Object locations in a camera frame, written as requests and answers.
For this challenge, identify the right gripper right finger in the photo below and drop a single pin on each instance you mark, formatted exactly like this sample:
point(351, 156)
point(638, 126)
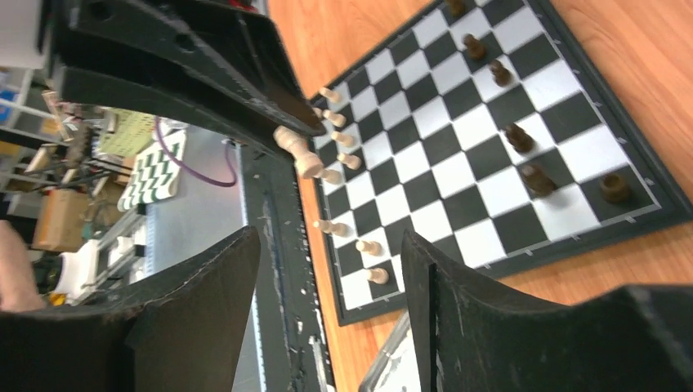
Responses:
point(473, 333)

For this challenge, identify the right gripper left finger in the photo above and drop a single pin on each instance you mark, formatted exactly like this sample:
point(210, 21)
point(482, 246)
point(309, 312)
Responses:
point(178, 330)

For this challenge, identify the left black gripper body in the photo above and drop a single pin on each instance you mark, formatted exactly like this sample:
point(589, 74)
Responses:
point(200, 62)

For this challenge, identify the light bishop chess piece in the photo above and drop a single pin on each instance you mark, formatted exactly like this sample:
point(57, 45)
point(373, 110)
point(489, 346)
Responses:
point(306, 163)

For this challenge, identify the black white chessboard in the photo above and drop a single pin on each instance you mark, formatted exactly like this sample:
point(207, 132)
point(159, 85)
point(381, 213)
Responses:
point(492, 136)

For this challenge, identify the silver metal tray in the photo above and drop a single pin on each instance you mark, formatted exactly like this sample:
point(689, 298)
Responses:
point(395, 366)

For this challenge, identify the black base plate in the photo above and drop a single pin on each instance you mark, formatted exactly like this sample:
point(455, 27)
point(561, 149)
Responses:
point(288, 313)

